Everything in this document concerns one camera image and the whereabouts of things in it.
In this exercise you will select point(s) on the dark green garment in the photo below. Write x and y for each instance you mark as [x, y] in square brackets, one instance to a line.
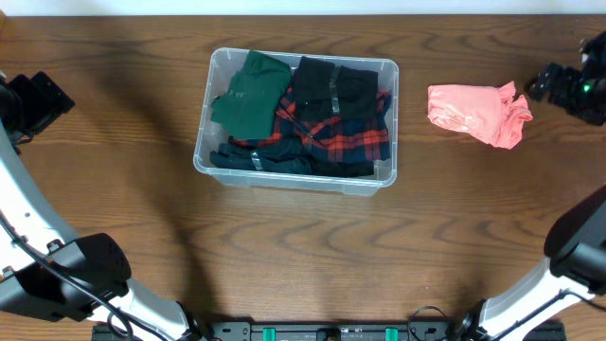
[247, 108]

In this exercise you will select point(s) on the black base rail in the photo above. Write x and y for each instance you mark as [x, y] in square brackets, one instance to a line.
[244, 331]

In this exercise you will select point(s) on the pink garment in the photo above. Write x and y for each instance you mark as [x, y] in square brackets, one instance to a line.
[493, 115]

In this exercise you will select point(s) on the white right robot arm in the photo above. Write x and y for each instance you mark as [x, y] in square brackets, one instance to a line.
[573, 267]

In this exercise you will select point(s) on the red black plaid shirt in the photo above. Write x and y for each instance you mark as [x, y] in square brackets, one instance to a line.
[334, 139]

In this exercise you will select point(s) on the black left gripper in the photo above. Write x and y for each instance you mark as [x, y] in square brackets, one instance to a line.
[43, 101]

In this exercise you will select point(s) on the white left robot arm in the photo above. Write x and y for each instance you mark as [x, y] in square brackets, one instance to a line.
[49, 271]

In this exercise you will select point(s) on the dark navy fleece garment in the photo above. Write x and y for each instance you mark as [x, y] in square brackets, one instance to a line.
[286, 156]

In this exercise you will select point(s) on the black garment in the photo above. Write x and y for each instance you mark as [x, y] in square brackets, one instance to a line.
[324, 90]
[342, 170]

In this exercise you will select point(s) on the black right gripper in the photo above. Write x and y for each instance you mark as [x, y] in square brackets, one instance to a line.
[569, 78]

